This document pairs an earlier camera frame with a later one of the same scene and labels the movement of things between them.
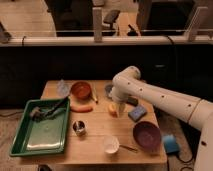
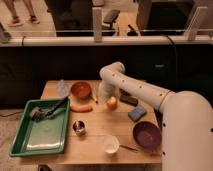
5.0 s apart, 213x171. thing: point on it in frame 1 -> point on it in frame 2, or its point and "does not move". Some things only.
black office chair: x=110 y=18 does not move
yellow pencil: x=95 y=95 does not move
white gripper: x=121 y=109 -> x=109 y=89
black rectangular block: x=132 y=101 does not move
